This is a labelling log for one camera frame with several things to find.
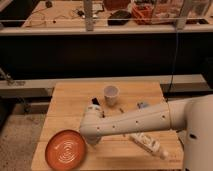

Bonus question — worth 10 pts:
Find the red orange crate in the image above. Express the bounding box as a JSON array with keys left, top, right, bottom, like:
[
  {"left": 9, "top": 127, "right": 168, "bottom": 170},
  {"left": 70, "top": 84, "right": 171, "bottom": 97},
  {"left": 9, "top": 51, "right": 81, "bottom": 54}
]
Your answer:
[{"left": 132, "top": 5, "right": 152, "bottom": 25}]

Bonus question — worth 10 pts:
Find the black rectangular bar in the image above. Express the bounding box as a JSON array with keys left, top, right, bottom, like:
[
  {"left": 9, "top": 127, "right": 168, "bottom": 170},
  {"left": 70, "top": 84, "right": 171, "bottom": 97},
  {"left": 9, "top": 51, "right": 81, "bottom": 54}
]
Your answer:
[{"left": 91, "top": 97, "right": 106, "bottom": 118}]

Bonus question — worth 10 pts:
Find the blue sponge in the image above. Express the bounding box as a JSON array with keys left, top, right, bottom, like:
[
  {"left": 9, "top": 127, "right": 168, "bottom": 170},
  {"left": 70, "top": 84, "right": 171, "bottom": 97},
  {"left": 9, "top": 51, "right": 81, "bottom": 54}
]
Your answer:
[{"left": 137, "top": 102, "right": 149, "bottom": 109}]

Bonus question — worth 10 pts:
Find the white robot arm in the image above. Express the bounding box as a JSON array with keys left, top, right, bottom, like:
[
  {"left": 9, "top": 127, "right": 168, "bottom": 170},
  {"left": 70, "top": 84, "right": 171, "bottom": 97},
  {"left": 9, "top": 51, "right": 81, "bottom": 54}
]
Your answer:
[{"left": 79, "top": 94, "right": 213, "bottom": 171}]

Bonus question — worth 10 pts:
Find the white plastic bottle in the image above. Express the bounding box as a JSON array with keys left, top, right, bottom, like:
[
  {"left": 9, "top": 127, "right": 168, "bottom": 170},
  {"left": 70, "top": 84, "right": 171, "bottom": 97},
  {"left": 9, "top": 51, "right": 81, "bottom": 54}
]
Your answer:
[{"left": 129, "top": 133, "right": 169, "bottom": 160}]

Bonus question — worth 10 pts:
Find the grey metal post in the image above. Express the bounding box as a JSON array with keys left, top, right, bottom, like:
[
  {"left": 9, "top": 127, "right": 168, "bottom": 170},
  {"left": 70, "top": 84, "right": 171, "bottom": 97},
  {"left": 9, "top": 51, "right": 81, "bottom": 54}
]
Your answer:
[{"left": 83, "top": 0, "right": 93, "bottom": 31}]

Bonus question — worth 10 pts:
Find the grey metal clamp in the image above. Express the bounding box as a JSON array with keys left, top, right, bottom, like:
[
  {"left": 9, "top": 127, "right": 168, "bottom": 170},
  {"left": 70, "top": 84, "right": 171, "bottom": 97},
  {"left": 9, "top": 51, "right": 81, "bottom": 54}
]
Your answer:
[{"left": 0, "top": 67, "right": 25, "bottom": 86}]

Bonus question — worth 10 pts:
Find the orange ceramic bowl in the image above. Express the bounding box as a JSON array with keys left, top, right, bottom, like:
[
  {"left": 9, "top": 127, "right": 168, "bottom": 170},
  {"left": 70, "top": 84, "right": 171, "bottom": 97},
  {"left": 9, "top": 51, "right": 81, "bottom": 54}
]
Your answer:
[{"left": 45, "top": 130, "right": 86, "bottom": 171}]

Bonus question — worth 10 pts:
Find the black object on bench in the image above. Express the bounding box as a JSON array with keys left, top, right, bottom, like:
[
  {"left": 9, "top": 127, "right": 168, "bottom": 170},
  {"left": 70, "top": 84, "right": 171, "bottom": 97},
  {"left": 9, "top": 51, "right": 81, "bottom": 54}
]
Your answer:
[{"left": 107, "top": 10, "right": 131, "bottom": 26}]

